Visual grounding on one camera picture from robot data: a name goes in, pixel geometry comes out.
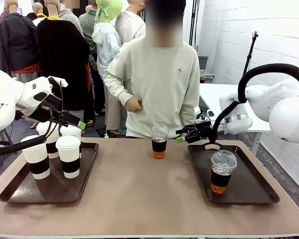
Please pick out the clear iced coffee cup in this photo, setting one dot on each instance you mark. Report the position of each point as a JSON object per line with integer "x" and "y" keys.
{"x": 222, "y": 174}
{"x": 159, "y": 144}

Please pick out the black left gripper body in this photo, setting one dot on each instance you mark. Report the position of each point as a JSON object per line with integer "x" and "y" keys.
{"x": 47, "y": 107}

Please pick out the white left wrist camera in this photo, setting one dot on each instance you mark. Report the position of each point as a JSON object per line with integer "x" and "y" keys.
{"x": 59, "y": 81}

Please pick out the bystander in grey hoodie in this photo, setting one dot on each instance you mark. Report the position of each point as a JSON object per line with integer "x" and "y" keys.
{"x": 69, "y": 17}

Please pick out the mannequin in dark grey jacket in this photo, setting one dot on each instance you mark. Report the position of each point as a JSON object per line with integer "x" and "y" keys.
{"x": 15, "y": 42}

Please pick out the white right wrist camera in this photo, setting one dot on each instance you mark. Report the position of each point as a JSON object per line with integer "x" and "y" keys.
{"x": 204, "y": 115}

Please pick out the bystander in olive jacket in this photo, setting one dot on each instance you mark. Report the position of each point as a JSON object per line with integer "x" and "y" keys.
{"x": 87, "y": 30}

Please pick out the person in beige sweatshirt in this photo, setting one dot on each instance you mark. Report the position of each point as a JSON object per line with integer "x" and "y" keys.
{"x": 162, "y": 82}

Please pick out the person's right hand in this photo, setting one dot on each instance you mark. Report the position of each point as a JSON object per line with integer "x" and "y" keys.
{"x": 134, "y": 104}

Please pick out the dark grey flat device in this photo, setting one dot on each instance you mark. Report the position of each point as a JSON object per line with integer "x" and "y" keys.
{"x": 203, "y": 102}

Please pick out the person's left forearm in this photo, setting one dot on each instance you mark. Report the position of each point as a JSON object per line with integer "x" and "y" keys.
{"x": 190, "y": 109}

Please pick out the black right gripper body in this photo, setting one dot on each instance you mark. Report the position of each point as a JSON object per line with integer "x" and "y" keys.
{"x": 201, "y": 132}

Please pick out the large white side table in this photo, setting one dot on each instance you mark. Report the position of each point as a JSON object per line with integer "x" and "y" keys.
{"x": 211, "y": 92}

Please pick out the grey waste bin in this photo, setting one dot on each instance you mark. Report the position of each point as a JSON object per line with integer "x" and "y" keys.
{"x": 203, "y": 67}

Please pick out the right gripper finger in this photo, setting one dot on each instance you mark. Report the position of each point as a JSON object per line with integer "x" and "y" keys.
{"x": 183, "y": 139}
{"x": 185, "y": 130}

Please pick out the brown plastic serving tray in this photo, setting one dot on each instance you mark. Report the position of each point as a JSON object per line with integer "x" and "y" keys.
{"x": 249, "y": 181}
{"x": 52, "y": 191}

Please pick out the mannequin in black robe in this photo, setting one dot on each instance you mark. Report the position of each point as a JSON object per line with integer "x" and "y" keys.
{"x": 64, "y": 62}

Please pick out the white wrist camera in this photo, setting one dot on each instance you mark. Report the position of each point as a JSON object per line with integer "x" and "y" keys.
{"x": 204, "y": 115}
{"x": 59, "y": 81}

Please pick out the person's right forearm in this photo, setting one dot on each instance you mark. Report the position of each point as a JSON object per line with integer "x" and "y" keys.
{"x": 117, "y": 85}

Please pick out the black camera tripod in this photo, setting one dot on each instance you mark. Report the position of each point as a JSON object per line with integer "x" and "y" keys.
{"x": 249, "y": 57}

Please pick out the white lidded paper coffee cup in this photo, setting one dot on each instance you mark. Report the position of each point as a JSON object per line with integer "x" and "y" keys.
{"x": 49, "y": 142}
{"x": 69, "y": 156}
{"x": 37, "y": 159}
{"x": 73, "y": 133}

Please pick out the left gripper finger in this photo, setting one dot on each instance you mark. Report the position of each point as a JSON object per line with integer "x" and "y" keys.
{"x": 73, "y": 120}
{"x": 62, "y": 123}

